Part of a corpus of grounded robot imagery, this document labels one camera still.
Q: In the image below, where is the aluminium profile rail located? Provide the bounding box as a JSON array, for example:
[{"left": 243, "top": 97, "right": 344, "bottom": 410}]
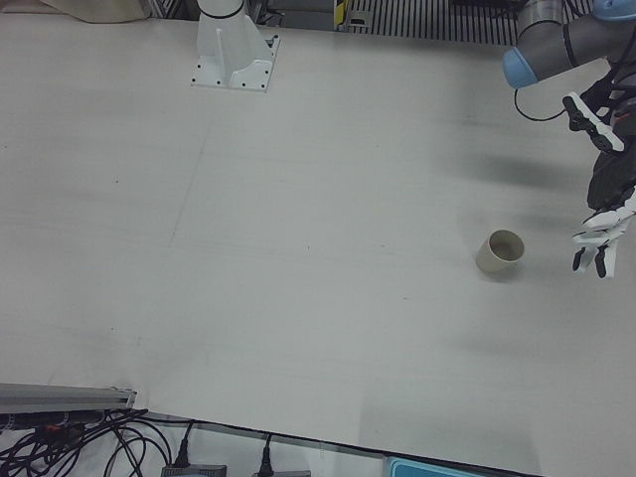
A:
[{"left": 0, "top": 382, "right": 139, "bottom": 413}]

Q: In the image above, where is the ribbed striped panel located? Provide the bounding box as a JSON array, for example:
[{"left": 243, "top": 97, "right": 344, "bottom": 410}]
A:
[{"left": 347, "top": 0, "right": 523, "bottom": 46}]

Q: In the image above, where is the beige paper cup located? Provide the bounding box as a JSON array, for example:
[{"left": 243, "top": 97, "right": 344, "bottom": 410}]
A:
[{"left": 475, "top": 229, "right": 526, "bottom": 282}]

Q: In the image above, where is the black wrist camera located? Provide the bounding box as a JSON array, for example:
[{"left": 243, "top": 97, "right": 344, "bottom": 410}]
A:
[{"left": 581, "top": 74, "right": 620, "bottom": 116}]

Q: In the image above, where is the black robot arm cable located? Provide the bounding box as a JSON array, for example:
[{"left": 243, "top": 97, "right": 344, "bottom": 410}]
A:
[{"left": 513, "top": 87, "right": 570, "bottom": 122}]

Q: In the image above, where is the light blue teach pendant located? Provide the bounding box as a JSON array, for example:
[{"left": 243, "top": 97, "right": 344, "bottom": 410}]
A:
[{"left": 389, "top": 456, "right": 498, "bottom": 477}]

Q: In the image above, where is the black cable track bar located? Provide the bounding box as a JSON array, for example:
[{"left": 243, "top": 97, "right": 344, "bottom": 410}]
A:
[{"left": 0, "top": 409, "right": 108, "bottom": 433}]

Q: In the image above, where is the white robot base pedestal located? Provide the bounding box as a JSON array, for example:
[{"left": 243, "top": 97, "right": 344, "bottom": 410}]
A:
[{"left": 191, "top": 0, "right": 281, "bottom": 94}]

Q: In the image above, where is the black adapter power cable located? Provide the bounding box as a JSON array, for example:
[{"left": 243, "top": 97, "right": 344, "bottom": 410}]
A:
[
  {"left": 259, "top": 432, "right": 275, "bottom": 473},
  {"left": 146, "top": 409, "right": 196, "bottom": 467}
]

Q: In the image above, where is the black loose cable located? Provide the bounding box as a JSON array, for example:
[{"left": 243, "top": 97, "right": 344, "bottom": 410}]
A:
[
  {"left": 0, "top": 407, "right": 150, "bottom": 477},
  {"left": 109, "top": 421, "right": 174, "bottom": 477}
]

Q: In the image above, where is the beige cloth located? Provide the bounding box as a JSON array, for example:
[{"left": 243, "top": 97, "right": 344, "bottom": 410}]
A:
[{"left": 38, "top": 0, "right": 146, "bottom": 25}]

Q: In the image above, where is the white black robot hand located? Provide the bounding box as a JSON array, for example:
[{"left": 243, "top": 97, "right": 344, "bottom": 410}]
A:
[{"left": 562, "top": 91, "right": 636, "bottom": 280}]

